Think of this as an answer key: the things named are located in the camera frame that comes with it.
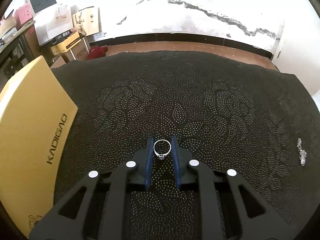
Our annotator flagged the silver ring with stone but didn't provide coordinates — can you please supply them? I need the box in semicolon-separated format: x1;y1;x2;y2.
152;139;173;161

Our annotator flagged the tan paper shopping bag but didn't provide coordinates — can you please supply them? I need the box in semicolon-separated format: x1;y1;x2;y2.
72;7;99;36

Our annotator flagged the pink box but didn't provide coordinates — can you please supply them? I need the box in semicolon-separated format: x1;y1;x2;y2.
14;3;33;29

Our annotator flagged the red cloth on floor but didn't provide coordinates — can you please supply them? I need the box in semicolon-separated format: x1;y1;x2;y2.
87;46;108;60

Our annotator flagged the white paper shopping bag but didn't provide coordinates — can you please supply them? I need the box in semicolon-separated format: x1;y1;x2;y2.
34;4;73;45

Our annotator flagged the dark wooden desk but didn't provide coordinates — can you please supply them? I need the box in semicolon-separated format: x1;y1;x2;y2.
1;20;40;89

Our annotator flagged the yellow black flat box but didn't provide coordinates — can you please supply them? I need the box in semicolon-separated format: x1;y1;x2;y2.
51;31;81;55

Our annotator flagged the silver chain piece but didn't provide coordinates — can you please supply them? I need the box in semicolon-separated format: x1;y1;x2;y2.
297;138;308;167

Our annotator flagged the yellow Kadigao box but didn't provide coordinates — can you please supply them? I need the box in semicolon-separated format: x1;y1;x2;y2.
1;56;78;236

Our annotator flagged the brown cardboard carton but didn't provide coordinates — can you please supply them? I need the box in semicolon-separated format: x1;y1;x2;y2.
61;37;91;62

